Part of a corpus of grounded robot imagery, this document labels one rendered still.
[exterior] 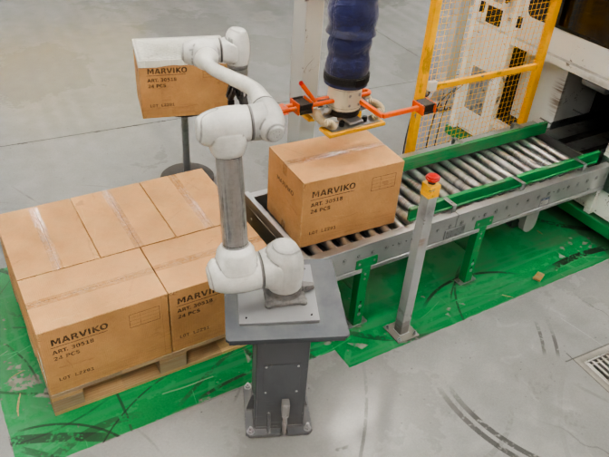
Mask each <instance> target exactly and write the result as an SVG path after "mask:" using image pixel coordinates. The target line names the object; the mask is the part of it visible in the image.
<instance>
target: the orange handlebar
mask: <svg viewBox="0 0 609 457"><path fill-rule="evenodd" d="M371 93H372V91H371V90H370V89H367V88H363V89H362V97H363V96H368V95H370V94H371ZM326 98H329V96H328V95H327V96H323V97H318V98H315V99H316V100H322V99H326ZM330 103H334V99H330V100H325V101H320V102H314V107H317V106H322V105H326V104H330ZM359 104H360V105H361V106H363V107H364V108H366V109H367V110H369V111H370V112H372V113H374V114H375V115H376V116H378V117H379V118H383V119H385V118H390V117H393V116H397V115H401V114H405V113H409V112H416V111H418V110H419V106H418V105H416V106H411V107H408V108H404V109H399V110H396V111H392V112H385V113H382V112H380V111H379V110H377V109H376V108H374V107H373V106H371V105H370V104H369V103H368V102H366V101H365V100H363V99H362V98H361V100H360V102H359ZM278 105H279V106H280V108H281V110H282V112H283V114H284V115H287V114H289V112H296V111H297V107H296V106H295V107H293V104H292V103H288V104H283V103H280V104H278Z"/></svg>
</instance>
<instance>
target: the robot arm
mask: <svg viewBox="0 0 609 457"><path fill-rule="evenodd" d="M249 55H250V44H249V37H248V34H247V31H246V30H245V29H244V28H242V27H238V26H232V27H230V28H229V29H228V30H227V32H226V37H222V38H196V39H191V40H188V41H186V42H184V43H183V45H182V46H181V60H182V61H183V62H184V63H187V64H189V65H194V66H196V67H198V68H199V69H200V70H204V71H206V72H207V73H208V74H210V75H211V76H213V77H215V78H217V79H219V80H220V81H222V82H224V83H227V84H228V87H227V93H226V97H227V106H220V107H216V108H213V109H210V110H207V111H205V112H202V113H201V114H200V115H199V116H198V117H197V118H196V121H195V132H196V138H197V140H198V142H199V143H200V144H202V145H203V146H206V147H209V149H210V152H211V154H212V155H213V156H214V157H215V162H216V173H217V193H218V200H219V211H220V222H221V232H222V243H221V244H220V245H219V246H218V247H217V252H216V255H215V257H214V258H212V259H210V260H209V262H208V263H207V266H206V274H207V279H208V284H209V287H210V289H212V290H214V291H216V292H218V293H222V294H240V293H246V292H251V291H255V290H258V289H262V288H263V291H264V296H265V301H266V302H265V308H266V309H271V308H274V307H280V306H296V305H301V306H306V305H307V303H308V300H307V298H306V296H305V291H307V290H310V289H314V282H307V281H303V277H304V258H303V255H302V252H301V250H300V248H299V247H298V245H297V244H296V243H295V242H294V241H293V240H292V239H290V238H276V239H274V240H273V241H271V242H270V243H269V244H268V245H267V246H266V247H265V248H262V249H260V250H258V251H255V247H254V246H253V245H252V244H251V243H250V242H249V241H248V239H247V212H246V198H245V183H244V170H243V154H244V152H245V150H246V146H247V142H248V141H262V140H264V141H269V142H275V141H279V140H280V139H281V138H282V137H283V135H284V132H285V117H284V114H283V112H282V110H281V108H280V106H279V105H278V103H277V102H276V100H275V99H274V98H273V97H272V96H271V95H270V94H269V93H268V92H267V91H266V89H265V88H264V87H263V86H262V85H261V84H259V83H258V82H256V81H254V80H253V79H251V78H249V77H247V69H248V59H249ZM219 63H227V68H226V67H224V66H222V65H220V64H219ZM235 96H236V97H237V99H238V101H239V104H235V100H234V97H235ZM247 96H249V97H250V101H251V104H248V100H247Z"/></svg>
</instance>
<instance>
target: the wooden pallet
mask: <svg viewBox="0 0 609 457"><path fill-rule="evenodd" d="M10 280H11V278H10ZM11 284H12V288H13V291H14V296H15V299H16V302H18V304H19V301H18V298H17V295H16V293H15V289H14V286H13V283H12V280H11ZM19 306H20V304H19ZM20 309H21V307H20ZM21 312H22V309H21ZM22 315H23V312H22ZM23 317H24V315H23ZM24 322H25V320H24ZM25 325H26V323H25ZM26 328H27V326H26ZM27 332H28V335H29V339H30V342H31V345H32V348H33V350H34V355H35V356H36V357H37V354H36V352H35V349H34V344H33V341H32V338H31V336H30V333H29V331H28V328H27ZM243 346H246V345H229V343H227V342H226V334H223V335H220V336H217V337H214V338H211V339H209V340H207V341H204V342H201V343H198V344H195V345H192V346H189V347H186V348H183V349H181V350H178V351H176V352H172V353H170V354H167V355H164V356H161V357H158V358H155V359H153V360H150V361H148V362H145V363H142V364H140V365H135V366H133V367H130V368H128V369H125V370H122V371H119V372H117V373H114V374H110V375H107V376H104V377H102V378H100V379H97V380H94V381H91V382H89V383H87V384H82V385H79V386H76V387H74V388H72V389H69V390H66V391H63V392H60V393H58V394H54V395H50V392H49V389H48V386H47V383H46V381H45V378H44V373H43V370H42V368H41V366H40V368H41V371H42V374H43V379H44V381H45V384H46V386H47V390H48V394H49V397H50V401H51V404H52V407H53V411H54V414H55V416H57V415H59V414H62V413H67V412H69V411H71V410H74V409H76V408H79V407H82V406H84V405H86V404H91V403H93V402H96V401H99V400H101V399H103V398H106V397H108V396H111V395H114V394H117V393H120V392H123V391H125V390H128V389H131V388H132V387H135V386H138V385H140V384H145V383H147V382H149V381H152V380H155V379H157V378H160V377H162V376H164V375H167V374H172V373H174V372H177V371H179V370H181V369H184V368H187V367H189V366H192V365H196V364H198V363H201V362H204V361H206V360H208V359H211V358H213V357H216V356H219V355H223V354H225V353H228V352H230V351H233V350H236V349H238V348H240V347H243ZM37 360H38V357H37ZM38 363H39V360H38ZM39 365H40V363H39Z"/></svg>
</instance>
